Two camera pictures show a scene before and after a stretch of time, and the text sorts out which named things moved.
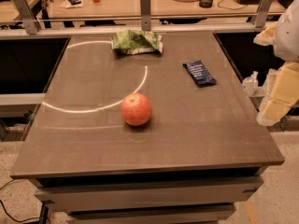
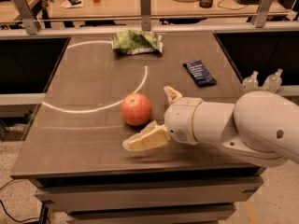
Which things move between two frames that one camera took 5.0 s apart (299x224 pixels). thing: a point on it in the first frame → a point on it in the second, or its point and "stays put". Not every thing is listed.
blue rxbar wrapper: x=200 y=74 stays put
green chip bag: x=137 y=41 stays put
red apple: x=135 y=109 stays put
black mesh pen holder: x=206 y=0 stays put
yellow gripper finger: x=266 y=36 → x=171 y=94
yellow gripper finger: x=284 y=93 → x=153 y=135
